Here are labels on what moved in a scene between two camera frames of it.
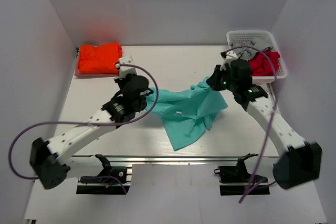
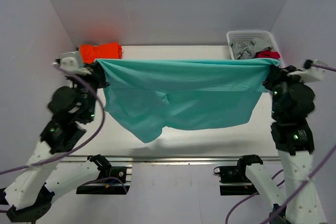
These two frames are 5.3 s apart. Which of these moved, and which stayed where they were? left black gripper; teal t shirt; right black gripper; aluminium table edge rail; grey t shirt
Moved: left black gripper; teal t shirt; right black gripper
Stayed: aluminium table edge rail; grey t shirt
